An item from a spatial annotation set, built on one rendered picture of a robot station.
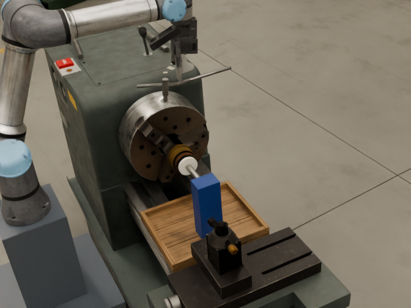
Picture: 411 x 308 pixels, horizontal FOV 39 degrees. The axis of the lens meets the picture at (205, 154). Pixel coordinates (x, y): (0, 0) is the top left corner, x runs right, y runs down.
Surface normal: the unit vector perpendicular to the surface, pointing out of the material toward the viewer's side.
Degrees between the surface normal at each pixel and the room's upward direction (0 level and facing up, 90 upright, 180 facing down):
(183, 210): 0
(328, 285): 0
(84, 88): 0
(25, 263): 90
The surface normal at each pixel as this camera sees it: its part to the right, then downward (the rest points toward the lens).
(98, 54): -0.07, -0.81
